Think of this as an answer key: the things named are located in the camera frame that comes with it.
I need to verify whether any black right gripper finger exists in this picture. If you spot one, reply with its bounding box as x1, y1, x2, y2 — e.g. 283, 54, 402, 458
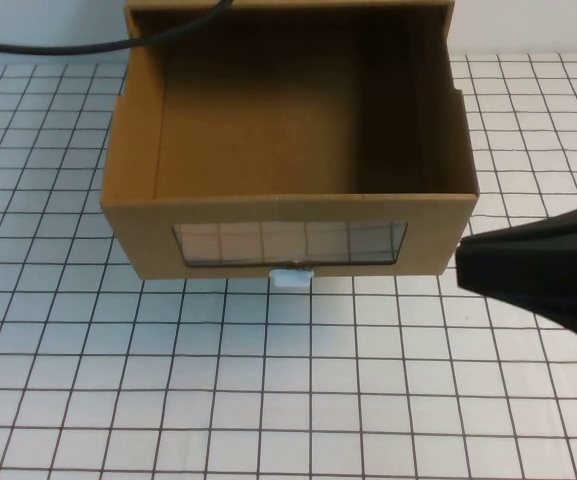
459, 194, 577, 248
455, 220, 577, 354

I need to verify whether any white black checked tablecloth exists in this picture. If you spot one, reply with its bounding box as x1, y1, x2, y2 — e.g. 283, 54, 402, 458
0, 51, 577, 480

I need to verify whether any black cable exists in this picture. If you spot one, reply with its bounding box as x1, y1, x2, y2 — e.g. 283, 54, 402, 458
0, 0, 234, 55

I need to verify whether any brown cardboard box shell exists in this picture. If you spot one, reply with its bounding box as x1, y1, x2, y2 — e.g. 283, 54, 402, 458
124, 0, 457, 97

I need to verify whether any brown cardboard windowed drawer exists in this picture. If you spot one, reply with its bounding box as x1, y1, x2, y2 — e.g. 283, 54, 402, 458
100, 8, 482, 282

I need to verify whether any white plastic drawer handle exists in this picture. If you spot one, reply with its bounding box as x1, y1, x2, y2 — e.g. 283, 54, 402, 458
269, 267, 315, 290

